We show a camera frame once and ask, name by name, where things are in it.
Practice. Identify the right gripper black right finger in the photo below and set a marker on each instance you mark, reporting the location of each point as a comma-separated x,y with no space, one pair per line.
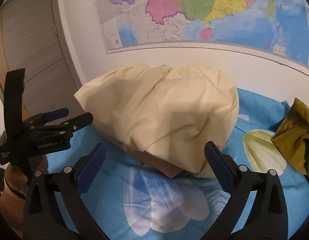
268,216

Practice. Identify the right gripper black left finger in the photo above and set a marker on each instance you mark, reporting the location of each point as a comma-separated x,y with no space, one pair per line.
42,218

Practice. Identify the cream yellow jacket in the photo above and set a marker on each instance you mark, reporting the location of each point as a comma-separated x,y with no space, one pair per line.
166,112

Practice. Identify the pink sleeved left forearm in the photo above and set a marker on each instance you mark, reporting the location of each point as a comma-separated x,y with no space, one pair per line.
12,208

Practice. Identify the person's left hand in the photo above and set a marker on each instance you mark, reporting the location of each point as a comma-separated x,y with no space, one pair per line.
15,178

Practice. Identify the mustard yellow garment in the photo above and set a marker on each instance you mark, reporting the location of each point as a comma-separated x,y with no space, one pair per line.
292,137

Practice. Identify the blue cloud pattern quilt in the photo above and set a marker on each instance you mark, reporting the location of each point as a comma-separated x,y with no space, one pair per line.
130,200

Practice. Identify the grey wooden door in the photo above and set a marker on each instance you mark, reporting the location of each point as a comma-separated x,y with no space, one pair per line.
32,37

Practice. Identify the white bed headboard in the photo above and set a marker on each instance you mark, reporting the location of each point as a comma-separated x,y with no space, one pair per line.
258,71

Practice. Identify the large wall map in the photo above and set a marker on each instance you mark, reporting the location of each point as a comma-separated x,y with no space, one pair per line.
277,26

